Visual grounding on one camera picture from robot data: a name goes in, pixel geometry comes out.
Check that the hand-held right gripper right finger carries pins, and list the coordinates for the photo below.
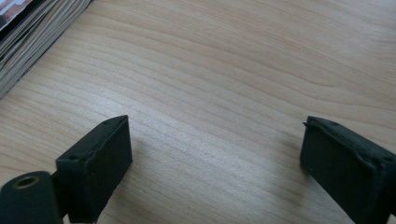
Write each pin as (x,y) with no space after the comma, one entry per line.
(342,174)

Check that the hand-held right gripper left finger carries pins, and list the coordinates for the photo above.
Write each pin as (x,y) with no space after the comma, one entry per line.
(96,174)

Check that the stack of magazines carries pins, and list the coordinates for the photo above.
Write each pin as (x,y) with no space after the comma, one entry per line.
(28,34)

